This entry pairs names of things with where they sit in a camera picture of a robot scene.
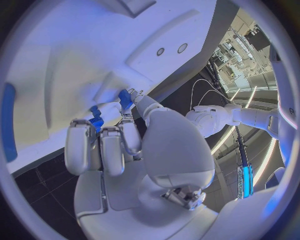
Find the blue block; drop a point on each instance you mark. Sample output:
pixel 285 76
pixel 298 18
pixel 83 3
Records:
pixel 125 98

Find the blue gear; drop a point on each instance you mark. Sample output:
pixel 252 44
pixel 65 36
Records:
pixel 96 121

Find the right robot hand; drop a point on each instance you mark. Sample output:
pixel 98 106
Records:
pixel 173 150

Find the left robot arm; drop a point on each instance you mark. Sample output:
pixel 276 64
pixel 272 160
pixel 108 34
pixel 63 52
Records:
pixel 250 117

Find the workshop desk with equipment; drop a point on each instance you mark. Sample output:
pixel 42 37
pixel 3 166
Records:
pixel 236 56

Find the white task board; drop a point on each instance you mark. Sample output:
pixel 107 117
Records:
pixel 82 46

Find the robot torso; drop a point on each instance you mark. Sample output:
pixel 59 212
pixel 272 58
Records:
pixel 284 93

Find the glowing light bar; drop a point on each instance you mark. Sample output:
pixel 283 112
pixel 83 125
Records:
pixel 246 180

